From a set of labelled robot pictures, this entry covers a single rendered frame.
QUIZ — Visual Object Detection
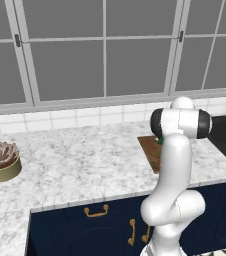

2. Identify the navy drawer front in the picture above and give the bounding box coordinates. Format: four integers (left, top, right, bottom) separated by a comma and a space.
29, 195, 153, 229

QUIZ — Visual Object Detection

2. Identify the grey framed window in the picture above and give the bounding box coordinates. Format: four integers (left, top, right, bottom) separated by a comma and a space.
0, 0, 226, 117

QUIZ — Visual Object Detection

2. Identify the navy cupboard door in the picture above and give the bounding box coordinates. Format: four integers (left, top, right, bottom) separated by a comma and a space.
27, 213, 140, 256
138, 180, 226, 256

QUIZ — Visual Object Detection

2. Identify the wooden cutting board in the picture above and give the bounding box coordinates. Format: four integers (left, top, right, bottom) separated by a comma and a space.
137, 134, 163, 175

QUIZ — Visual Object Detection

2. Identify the brass cupboard handle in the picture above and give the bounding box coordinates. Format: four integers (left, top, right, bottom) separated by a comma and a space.
141, 224, 151, 244
127, 218, 137, 247

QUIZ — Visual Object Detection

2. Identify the succulent in olive pot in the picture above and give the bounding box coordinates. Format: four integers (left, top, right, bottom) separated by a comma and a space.
0, 140, 23, 183

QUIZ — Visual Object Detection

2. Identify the brass drawer handle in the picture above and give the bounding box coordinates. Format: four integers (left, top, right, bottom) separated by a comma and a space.
83, 204, 110, 218

